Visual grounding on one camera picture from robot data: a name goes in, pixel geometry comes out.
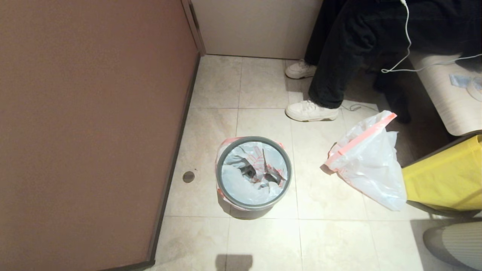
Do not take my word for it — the brown textured partition panel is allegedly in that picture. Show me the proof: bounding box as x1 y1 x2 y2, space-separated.
0 0 201 271

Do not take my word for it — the used translucent trash bag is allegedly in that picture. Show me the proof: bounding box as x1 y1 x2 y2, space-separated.
325 110 408 211

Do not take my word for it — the grey bin ring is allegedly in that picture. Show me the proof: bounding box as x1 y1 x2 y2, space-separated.
217 136 293 210

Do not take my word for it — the white sneaker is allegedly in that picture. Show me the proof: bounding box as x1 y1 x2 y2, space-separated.
285 100 339 122
285 60 319 79

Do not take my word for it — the black round trash bin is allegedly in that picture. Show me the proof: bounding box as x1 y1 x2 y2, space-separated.
228 201 281 219

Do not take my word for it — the fresh white plastic bag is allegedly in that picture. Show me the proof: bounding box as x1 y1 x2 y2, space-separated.
215 136 290 206

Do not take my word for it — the light blue packet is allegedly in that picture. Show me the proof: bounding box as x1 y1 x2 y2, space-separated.
449 73 472 88

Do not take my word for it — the white left sneaker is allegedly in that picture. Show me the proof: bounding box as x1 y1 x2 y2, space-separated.
285 100 339 122

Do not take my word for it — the white right sneaker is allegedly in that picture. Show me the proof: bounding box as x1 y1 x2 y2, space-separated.
285 60 319 79

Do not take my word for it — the white charging cable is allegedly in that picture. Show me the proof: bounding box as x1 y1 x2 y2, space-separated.
381 0 482 74

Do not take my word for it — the person's left black trouser leg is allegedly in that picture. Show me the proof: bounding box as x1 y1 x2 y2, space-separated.
309 0 383 110

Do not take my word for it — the person's right black trouser leg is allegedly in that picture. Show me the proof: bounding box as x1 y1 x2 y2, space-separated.
304 0 341 65

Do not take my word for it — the person's black trouser leg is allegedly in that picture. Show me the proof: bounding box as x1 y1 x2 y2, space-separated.
309 0 383 110
304 0 341 65

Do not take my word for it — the yellow fabric bag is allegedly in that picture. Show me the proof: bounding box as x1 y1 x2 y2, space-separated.
402 135 482 211

